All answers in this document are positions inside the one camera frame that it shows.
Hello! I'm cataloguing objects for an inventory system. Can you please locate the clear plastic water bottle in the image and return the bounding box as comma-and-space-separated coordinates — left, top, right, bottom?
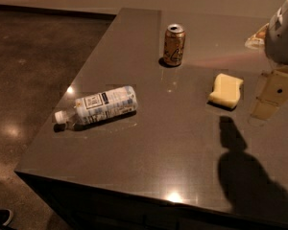
55, 85, 138, 126

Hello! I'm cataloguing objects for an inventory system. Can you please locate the black shoe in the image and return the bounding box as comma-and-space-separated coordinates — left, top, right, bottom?
0, 209, 13, 230

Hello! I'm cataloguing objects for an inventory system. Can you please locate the yellow sponge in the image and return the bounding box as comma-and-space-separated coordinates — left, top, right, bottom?
208, 74, 244, 109

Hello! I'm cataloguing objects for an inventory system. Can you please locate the gold soda can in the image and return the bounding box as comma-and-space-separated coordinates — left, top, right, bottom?
163, 23, 186, 66

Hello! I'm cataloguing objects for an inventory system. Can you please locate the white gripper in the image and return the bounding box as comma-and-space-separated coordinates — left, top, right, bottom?
251, 0, 288, 121

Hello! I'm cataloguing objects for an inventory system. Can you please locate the snack bag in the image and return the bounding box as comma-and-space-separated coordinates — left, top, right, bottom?
245, 24, 269, 49

